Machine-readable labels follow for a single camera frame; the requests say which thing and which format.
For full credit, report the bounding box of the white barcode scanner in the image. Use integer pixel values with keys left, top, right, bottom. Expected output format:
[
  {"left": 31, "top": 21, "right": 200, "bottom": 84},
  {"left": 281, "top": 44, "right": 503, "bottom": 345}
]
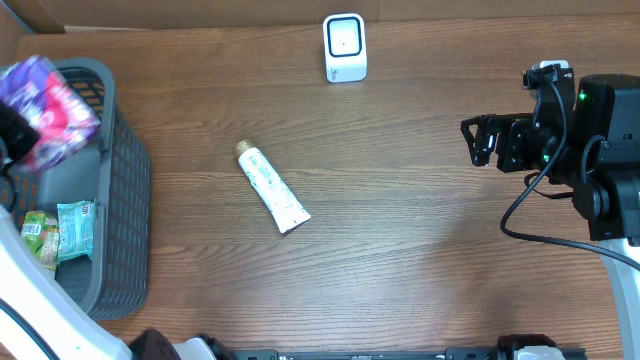
[{"left": 322, "top": 13, "right": 368, "bottom": 83}]

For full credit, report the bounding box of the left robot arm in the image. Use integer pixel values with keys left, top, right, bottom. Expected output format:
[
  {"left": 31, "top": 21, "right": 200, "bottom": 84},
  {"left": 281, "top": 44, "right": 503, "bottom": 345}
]
[{"left": 1, "top": 104, "right": 214, "bottom": 359}]

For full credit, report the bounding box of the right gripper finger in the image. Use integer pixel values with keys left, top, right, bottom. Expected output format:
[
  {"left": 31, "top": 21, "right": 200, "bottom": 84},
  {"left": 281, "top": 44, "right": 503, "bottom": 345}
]
[
  {"left": 470, "top": 127, "right": 500, "bottom": 167},
  {"left": 461, "top": 113, "right": 532, "bottom": 137}
]

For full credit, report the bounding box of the grey plastic mesh basket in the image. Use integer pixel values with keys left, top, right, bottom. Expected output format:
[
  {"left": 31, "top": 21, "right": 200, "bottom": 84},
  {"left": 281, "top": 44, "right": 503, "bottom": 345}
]
[{"left": 1, "top": 58, "right": 152, "bottom": 320}]

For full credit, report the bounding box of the white tube gold cap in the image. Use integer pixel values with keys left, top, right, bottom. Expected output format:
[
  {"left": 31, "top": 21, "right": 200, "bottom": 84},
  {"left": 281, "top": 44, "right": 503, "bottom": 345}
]
[{"left": 233, "top": 140, "right": 311, "bottom": 234}]

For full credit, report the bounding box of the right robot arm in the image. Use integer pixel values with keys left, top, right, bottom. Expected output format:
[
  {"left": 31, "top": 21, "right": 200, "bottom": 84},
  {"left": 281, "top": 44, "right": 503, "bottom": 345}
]
[{"left": 460, "top": 61, "right": 639, "bottom": 359}]

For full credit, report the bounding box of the green yellow snack pouch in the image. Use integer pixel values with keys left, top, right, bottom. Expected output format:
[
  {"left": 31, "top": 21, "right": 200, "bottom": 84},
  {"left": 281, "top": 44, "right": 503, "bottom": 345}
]
[{"left": 21, "top": 211, "right": 60, "bottom": 272}]

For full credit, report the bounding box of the teal wet wipes pack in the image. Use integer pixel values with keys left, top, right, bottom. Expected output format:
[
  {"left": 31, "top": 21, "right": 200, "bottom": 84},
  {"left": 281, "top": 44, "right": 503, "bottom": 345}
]
[{"left": 57, "top": 201, "right": 96, "bottom": 264}]

